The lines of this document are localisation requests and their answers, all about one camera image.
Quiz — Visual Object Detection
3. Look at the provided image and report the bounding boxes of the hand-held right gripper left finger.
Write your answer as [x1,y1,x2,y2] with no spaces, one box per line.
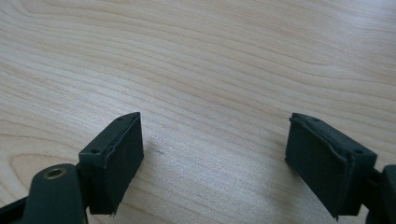
[78,111,145,217]

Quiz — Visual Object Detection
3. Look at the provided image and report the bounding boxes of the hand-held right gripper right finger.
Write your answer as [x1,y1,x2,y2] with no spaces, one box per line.
[284,112,378,219]

